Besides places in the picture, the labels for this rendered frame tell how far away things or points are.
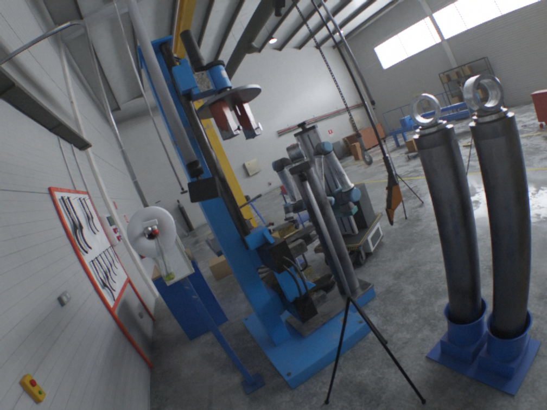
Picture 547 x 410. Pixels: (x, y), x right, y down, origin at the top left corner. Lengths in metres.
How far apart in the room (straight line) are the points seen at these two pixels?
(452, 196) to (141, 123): 12.94
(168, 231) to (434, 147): 1.34
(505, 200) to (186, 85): 1.93
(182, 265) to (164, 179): 11.17
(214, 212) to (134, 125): 11.62
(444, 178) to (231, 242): 1.50
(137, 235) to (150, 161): 11.54
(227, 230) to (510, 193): 1.78
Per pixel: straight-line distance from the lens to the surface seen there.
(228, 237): 2.01
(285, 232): 2.42
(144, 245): 1.42
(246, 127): 2.30
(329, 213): 2.33
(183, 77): 1.96
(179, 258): 1.69
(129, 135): 13.27
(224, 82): 2.20
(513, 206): 1.21
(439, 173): 1.29
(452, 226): 1.39
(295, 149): 2.24
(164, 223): 1.40
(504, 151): 1.14
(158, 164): 12.87
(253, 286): 2.16
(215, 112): 2.00
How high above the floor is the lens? 1.64
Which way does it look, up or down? 10 degrees down
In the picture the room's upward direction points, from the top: 24 degrees counter-clockwise
